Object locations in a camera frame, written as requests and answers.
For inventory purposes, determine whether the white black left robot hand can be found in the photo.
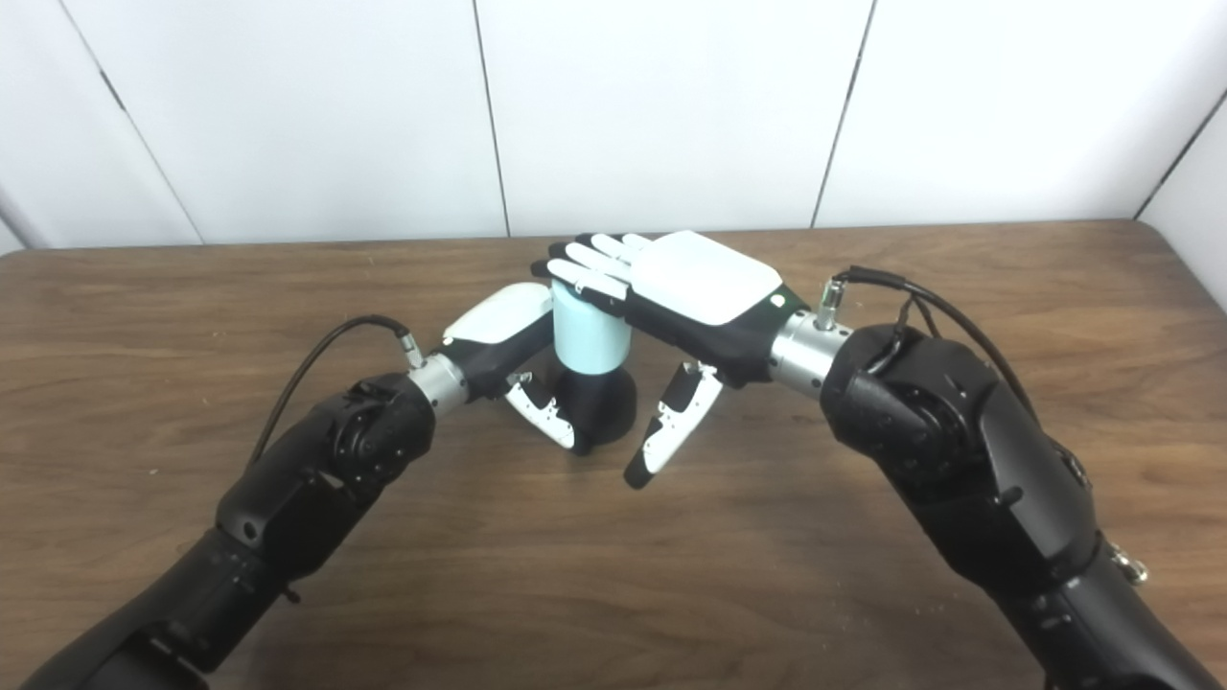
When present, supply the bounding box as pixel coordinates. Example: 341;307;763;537
441;281;590;456

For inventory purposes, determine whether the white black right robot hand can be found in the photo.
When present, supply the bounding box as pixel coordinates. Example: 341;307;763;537
530;230;812;490

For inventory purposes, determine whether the light blue cup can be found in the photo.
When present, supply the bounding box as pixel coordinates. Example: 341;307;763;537
551;278;632;375

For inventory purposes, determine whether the black flask-shaped vase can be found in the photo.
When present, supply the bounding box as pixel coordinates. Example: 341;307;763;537
556;364;637;447

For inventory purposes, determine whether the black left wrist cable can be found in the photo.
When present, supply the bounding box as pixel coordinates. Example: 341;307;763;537
247;315;426;471

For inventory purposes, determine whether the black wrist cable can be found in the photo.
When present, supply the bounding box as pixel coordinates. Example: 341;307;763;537
247;315;426;471
815;266;1094;490

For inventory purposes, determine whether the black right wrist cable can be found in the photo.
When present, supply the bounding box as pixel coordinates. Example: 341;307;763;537
815;266;1094;490

